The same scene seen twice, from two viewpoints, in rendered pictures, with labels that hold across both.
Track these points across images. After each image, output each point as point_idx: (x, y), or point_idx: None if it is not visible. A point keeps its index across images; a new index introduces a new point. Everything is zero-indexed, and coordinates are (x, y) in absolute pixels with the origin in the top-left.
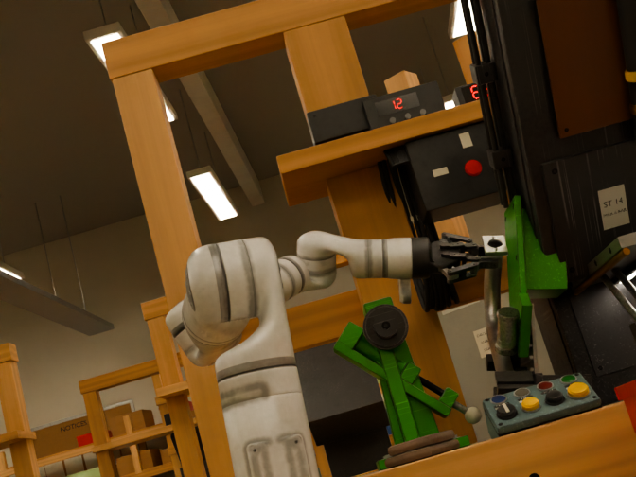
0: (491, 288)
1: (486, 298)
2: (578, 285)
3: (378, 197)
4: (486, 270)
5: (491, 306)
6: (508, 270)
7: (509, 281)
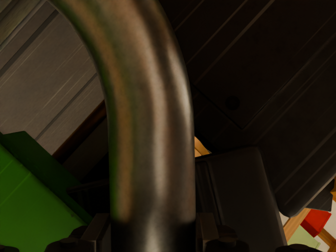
0: (100, 83)
1: (81, 20)
2: (92, 132)
3: None
4: (124, 187)
5: (49, 0)
6: (47, 231)
7: (3, 201)
